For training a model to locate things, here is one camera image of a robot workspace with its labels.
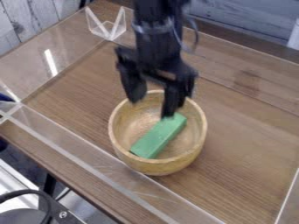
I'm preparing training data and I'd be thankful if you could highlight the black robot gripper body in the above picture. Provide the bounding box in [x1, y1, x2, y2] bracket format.
[116, 20, 199, 97]

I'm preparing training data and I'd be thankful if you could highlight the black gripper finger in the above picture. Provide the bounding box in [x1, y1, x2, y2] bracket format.
[162, 82, 187, 118]
[116, 63, 147, 103]

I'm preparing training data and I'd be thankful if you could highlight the green rectangular block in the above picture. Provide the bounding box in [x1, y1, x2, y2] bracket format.
[130, 113, 187, 159]

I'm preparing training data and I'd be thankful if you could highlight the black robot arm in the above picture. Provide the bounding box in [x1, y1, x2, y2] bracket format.
[115, 0, 199, 117]

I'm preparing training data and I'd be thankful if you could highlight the brown wooden bowl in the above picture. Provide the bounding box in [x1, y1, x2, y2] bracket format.
[108, 90, 208, 176]

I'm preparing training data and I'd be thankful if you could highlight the clear acrylic tray enclosure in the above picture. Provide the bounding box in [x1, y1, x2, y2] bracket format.
[0, 1, 299, 224]

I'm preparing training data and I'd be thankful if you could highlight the black metal bracket with screw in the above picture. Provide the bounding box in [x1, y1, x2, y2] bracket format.
[39, 199, 87, 224]

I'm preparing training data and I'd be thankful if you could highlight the black cable lower left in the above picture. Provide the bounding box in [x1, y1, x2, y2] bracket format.
[0, 188, 54, 224]

